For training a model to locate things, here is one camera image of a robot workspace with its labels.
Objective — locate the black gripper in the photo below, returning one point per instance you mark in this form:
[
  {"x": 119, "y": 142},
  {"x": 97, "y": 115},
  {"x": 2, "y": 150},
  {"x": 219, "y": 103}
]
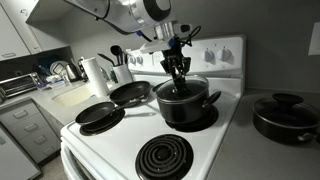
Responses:
[{"x": 176, "y": 53}]

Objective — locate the glass pot lid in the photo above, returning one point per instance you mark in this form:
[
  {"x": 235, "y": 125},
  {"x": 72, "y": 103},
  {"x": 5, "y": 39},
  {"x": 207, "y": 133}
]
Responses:
[{"x": 196, "y": 90}]

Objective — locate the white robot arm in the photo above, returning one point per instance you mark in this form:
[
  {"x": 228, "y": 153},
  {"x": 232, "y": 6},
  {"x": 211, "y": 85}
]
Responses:
[{"x": 126, "y": 13}]

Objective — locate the white stove knob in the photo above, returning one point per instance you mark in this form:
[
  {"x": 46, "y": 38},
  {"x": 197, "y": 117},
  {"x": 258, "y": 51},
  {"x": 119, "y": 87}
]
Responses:
[
  {"x": 132, "y": 60},
  {"x": 207, "y": 55},
  {"x": 139, "y": 60},
  {"x": 224, "y": 54}
]

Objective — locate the black cooking pot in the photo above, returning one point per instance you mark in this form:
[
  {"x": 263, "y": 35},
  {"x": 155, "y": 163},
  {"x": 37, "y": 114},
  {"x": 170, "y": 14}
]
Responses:
[{"x": 181, "y": 111}]

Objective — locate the black burner under pot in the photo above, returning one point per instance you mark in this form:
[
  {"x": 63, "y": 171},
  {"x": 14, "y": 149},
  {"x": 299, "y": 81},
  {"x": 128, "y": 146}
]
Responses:
[{"x": 200, "y": 125}]

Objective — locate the white electric stove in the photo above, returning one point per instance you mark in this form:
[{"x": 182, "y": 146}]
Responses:
[{"x": 116, "y": 156}]

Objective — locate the lid with black knob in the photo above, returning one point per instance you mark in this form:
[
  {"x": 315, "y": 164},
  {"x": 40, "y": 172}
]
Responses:
[{"x": 287, "y": 99}]

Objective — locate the white plate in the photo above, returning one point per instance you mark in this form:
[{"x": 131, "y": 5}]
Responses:
[{"x": 58, "y": 68}]

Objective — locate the large black frying pan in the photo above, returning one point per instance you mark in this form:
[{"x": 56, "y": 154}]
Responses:
[{"x": 130, "y": 91}]

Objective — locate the white utensil holder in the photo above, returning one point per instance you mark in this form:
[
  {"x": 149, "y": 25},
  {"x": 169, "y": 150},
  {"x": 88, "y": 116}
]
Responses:
[{"x": 123, "y": 75}]

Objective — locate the black cooking spoon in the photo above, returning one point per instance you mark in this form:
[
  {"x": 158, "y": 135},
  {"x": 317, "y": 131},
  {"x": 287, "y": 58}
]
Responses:
[{"x": 116, "y": 51}]

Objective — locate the black spatula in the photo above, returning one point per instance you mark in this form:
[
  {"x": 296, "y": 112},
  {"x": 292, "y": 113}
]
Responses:
[{"x": 106, "y": 59}]

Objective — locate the white paper towel roll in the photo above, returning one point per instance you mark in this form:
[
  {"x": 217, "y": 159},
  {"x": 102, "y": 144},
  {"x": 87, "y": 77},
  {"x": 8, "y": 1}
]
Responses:
[{"x": 95, "y": 76}]

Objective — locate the bare black coil burner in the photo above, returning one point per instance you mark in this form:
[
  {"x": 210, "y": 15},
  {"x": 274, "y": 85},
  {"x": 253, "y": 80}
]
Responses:
[{"x": 163, "y": 156}]

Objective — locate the steel kettle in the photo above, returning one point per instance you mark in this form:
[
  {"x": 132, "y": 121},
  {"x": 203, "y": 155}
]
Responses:
[{"x": 72, "y": 73}]

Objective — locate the cream kitchen sink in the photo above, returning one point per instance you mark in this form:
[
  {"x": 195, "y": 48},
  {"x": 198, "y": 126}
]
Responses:
[{"x": 71, "y": 96}]

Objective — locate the silver toaster oven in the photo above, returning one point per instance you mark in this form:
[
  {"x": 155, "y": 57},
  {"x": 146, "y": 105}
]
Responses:
[{"x": 20, "y": 85}]

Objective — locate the grey drawer cabinet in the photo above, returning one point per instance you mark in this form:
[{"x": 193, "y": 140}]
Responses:
[{"x": 26, "y": 126}]

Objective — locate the white upper cabinet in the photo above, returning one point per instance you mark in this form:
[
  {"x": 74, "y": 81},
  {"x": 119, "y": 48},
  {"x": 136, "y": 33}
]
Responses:
[{"x": 13, "y": 36}]

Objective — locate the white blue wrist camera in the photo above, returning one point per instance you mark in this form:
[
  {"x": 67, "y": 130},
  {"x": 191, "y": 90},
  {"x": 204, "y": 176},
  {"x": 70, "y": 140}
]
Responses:
[{"x": 153, "y": 46}]

